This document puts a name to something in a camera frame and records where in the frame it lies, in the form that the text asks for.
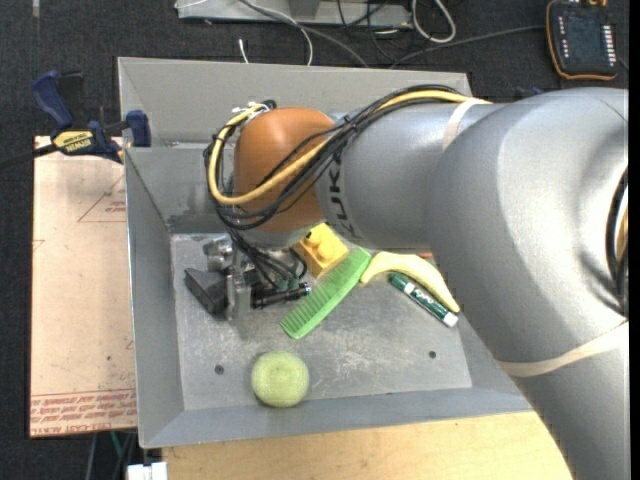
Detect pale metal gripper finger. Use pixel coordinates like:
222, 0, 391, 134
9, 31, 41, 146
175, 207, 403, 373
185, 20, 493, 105
202, 236, 235, 273
224, 273, 252, 321

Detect dark grey wedge-shaped block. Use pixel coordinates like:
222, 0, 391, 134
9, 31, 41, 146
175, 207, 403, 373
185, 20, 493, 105
183, 267, 230, 318

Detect yellow toy brick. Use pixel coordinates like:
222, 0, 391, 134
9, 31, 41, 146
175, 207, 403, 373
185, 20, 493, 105
292, 222, 350, 280

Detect green comb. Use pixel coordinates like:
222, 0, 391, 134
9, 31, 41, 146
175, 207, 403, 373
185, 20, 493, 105
278, 246, 373, 341

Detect yellow-green tennis ball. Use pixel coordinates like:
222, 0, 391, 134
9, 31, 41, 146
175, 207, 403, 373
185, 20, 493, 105
249, 350, 312, 410

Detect grey metal bin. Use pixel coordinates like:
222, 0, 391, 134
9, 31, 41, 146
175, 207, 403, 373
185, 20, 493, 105
117, 56, 534, 450

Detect brown cardboard board, red print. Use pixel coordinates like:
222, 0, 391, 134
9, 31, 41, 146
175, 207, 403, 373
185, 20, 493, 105
29, 135, 139, 439

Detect yellow banana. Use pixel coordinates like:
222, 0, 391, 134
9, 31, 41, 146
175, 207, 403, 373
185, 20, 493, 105
359, 250, 461, 315

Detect green marker pen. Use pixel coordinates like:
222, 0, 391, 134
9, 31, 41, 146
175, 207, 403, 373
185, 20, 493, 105
387, 272, 460, 329

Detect black cylinder on white bracket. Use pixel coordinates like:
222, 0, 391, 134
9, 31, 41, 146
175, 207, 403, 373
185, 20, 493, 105
251, 281, 313, 311

